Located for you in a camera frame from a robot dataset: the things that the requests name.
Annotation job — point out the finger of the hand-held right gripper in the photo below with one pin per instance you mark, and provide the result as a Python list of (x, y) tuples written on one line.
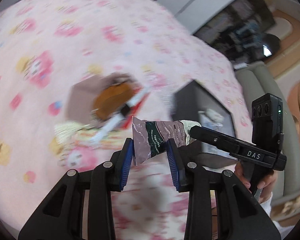
[(215, 137)]

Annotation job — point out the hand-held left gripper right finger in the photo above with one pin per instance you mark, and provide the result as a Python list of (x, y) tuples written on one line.
[(173, 165)]

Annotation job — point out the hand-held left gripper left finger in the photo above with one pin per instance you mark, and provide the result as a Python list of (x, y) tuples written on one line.
[(126, 165)]

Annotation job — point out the cream tube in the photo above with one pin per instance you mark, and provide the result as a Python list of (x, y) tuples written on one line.
[(152, 137)]

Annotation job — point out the black storage box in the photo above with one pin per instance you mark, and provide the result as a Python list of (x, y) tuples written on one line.
[(190, 97)]

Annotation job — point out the person's right hand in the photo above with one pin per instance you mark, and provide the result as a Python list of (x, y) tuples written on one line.
[(267, 186)]

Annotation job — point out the beige sofa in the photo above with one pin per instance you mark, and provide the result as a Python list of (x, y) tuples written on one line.
[(260, 85)]

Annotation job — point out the brown round pouch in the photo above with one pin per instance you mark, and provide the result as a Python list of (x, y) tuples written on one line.
[(112, 100)]

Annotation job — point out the cream tassel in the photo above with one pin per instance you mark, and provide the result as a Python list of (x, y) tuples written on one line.
[(67, 130)]

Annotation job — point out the black round device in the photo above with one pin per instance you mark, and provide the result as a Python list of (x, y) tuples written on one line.
[(271, 45)]

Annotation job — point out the grey-brown cardboard box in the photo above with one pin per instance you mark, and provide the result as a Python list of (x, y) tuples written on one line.
[(80, 100)]

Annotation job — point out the dark cluttered shelf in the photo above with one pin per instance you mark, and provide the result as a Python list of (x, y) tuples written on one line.
[(230, 25)]

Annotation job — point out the white wardrobe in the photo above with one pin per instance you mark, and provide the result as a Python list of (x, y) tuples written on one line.
[(190, 0)]

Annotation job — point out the pink cartoon printed blanket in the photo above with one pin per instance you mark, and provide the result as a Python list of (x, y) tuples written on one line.
[(65, 30)]

